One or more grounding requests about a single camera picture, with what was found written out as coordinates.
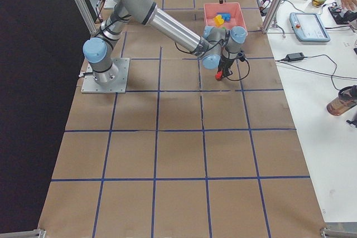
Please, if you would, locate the red toy block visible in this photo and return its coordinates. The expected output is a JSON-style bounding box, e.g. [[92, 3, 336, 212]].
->
[[215, 71, 224, 81]]

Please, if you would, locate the blue toy block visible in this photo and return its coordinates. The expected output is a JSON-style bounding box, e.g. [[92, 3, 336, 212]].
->
[[217, 13, 231, 22]]

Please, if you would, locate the yellow toy block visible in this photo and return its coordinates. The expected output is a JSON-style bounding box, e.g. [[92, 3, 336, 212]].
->
[[213, 14, 225, 27]]

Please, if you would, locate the pink plastic box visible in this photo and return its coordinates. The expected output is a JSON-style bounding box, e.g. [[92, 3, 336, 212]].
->
[[202, 2, 248, 44]]

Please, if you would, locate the black power adapter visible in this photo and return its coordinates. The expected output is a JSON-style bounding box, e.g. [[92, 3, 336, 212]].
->
[[285, 52, 305, 62]]

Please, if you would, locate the blue teach pendant tablet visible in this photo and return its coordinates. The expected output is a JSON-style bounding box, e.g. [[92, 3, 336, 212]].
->
[[289, 12, 330, 42]]

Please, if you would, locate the brown water bottle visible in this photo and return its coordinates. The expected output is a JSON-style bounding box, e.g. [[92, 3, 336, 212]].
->
[[326, 85, 356, 116]]

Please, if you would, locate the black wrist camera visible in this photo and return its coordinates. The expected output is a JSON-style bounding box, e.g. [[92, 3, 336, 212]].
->
[[236, 50, 247, 62]]

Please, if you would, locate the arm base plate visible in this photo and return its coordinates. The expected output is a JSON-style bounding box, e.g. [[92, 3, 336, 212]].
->
[[81, 58, 130, 94], [103, 0, 117, 9]]

